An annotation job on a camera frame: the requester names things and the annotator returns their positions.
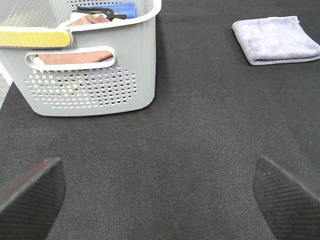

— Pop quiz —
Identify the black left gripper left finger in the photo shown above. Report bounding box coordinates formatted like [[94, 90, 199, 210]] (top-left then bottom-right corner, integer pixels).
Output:
[[0, 158, 66, 240]]

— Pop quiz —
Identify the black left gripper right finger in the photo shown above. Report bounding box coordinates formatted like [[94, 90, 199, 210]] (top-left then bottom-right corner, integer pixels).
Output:
[[253, 155, 320, 240]]

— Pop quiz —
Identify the lavender towel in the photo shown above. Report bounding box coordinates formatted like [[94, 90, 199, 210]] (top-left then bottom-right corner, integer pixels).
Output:
[[231, 15, 320, 66]]

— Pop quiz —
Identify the black fabric table mat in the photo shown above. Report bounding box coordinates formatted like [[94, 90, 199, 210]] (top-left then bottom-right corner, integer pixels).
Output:
[[0, 0, 320, 240]]

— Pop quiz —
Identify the grey perforated plastic basket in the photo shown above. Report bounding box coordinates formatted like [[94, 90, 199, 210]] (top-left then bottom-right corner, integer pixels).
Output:
[[0, 0, 162, 117]]

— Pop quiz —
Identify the brown towel in basket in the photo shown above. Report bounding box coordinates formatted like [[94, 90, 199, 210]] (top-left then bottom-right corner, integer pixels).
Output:
[[33, 12, 113, 65]]

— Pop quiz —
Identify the blue towel in basket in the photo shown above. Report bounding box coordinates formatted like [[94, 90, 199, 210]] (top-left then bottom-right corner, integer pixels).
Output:
[[97, 2, 138, 19]]

